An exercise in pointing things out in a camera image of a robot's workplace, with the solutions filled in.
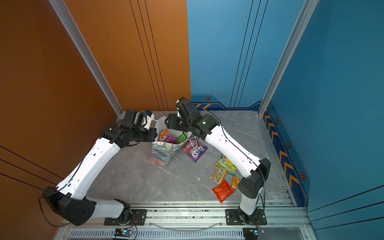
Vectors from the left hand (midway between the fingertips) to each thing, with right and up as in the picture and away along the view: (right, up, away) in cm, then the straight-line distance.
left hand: (158, 132), depth 75 cm
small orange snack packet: (+42, -28, +8) cm, 51 cm away
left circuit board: (-16, -48, -5) cm, 50 cm away
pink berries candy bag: (+18, -11, +20) cm, 30 cm away
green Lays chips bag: (+11, -4, +10) cm, 15 cm away
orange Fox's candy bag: (0, -2, +13) cm, 13 cm away
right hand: (+5, +5, -5) cm, 9 cm away
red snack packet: (+34, -31, +4) cm, 47 cm away
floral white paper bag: (+6, -5, -4) cm, 8 cm away
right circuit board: (+46, -47, -5) cm, 66 cm away
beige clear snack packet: (+32, -25, +10) cm, 42 cm away
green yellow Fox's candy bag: (+37, -19, +14) cm, 43 cm away
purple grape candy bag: (+4, -4, +12) cm, 13 cm away
